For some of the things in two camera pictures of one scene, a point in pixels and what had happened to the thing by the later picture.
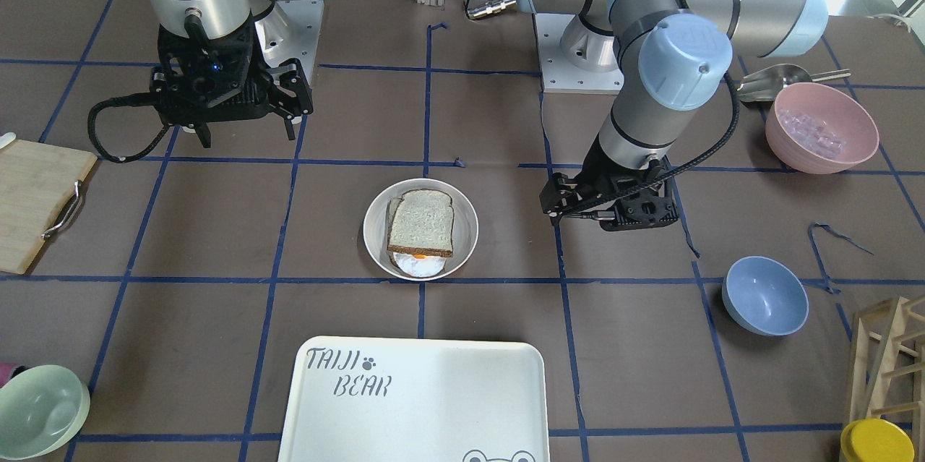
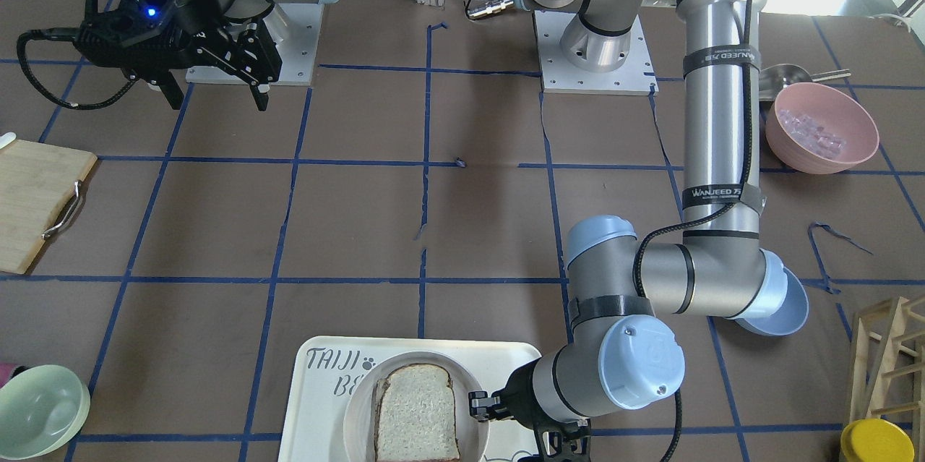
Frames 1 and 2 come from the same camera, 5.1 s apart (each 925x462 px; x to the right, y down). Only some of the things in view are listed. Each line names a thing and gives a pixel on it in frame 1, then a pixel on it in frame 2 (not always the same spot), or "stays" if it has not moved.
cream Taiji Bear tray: [378, 399] stays
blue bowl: [765, 296] stays
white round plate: [465, 228] → [472, 436]
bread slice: [422, 224] → [415, 416]
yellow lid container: [872, 439] stays
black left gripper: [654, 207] → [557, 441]
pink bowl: [816, 128] stays
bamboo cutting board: [36, 181] stays
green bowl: [42, 409] stays
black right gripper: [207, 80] → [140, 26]
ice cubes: [813, 134] stays
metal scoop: [767, 84] stays
